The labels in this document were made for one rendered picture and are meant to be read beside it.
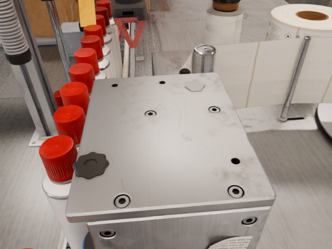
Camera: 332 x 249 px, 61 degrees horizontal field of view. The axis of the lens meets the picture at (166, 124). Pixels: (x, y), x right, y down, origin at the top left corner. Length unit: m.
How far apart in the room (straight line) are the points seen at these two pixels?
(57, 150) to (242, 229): 0.18
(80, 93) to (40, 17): 0.87
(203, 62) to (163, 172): 0.34
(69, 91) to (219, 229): 0.25
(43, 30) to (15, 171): 0.69
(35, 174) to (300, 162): 0.52
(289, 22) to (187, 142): 0.63
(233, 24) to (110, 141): 0.54
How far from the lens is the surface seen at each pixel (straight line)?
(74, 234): 0.36
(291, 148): 0.60
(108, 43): 0.60
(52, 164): 0.28
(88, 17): 0.59
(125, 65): 0.78
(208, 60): 0.48
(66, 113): 0.32
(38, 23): 1.22
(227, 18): 0.67
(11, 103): 0.88
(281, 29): 0.78
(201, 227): 0.17
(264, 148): 0.58
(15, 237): 0.56
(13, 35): 0.46
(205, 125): 0.19
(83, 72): 0.40
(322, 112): 0.71
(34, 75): 0.61
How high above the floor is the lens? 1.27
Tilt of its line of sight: 39 degrees down
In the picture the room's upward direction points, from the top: 1 degrees counter-clockwise
